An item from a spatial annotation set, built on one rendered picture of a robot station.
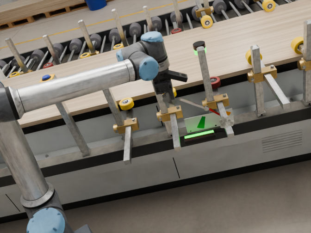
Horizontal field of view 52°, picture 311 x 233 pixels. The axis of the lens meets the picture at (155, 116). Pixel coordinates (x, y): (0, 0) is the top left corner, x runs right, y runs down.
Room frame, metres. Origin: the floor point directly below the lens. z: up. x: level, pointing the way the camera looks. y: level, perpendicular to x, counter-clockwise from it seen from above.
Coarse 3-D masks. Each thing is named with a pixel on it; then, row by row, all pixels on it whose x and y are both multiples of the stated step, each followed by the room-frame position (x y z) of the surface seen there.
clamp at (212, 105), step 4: (216, 96) 1.37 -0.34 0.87; (220, 96) 1.36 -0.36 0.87; (204, 100) 1.37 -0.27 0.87; (216, 100) 1.34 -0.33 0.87; (220, 100) 1.33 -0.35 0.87; (224, 100) 1.33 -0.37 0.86; (228, 100) 1.32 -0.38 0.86; (204, 104) 1.35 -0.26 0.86; (208, 104) 1.34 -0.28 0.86; (212, 104) 1.34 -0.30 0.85; (216, 104) 1.33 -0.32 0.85; (224, 104) 1.33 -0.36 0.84; (228, 104) 1.33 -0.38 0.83; (212, 108) 1.34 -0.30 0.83; (216, 108) 1.34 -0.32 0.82
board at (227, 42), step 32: (192, 32) 2.21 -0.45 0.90; (224, 32) 2.03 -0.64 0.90; (256, 32) 1.87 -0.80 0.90; (288, 32) 1.74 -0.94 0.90; (64, 64) 2.40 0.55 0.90; (96, 64) 2.20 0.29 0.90; (192, 64) 1.74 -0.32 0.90; (224, 64) 1.61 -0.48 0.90; (96, 96) 1.73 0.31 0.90; (128, 96) 1.61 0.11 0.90
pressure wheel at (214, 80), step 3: (210, 78) 1.50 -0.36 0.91; (213, 78) 1.50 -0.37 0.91; (216, 78) 1.49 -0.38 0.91; (219, 78) 1.48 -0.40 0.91; (213, 81) 1.47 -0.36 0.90; (216, 81) 1.45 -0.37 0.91; (219, 81) 1.45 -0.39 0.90; (213, 84) 1.44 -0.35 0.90; (216, 84) 1.44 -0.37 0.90; (219, 84) 1.45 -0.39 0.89; (213, 87) 1.44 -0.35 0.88; (216, 87) 1.44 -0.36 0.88
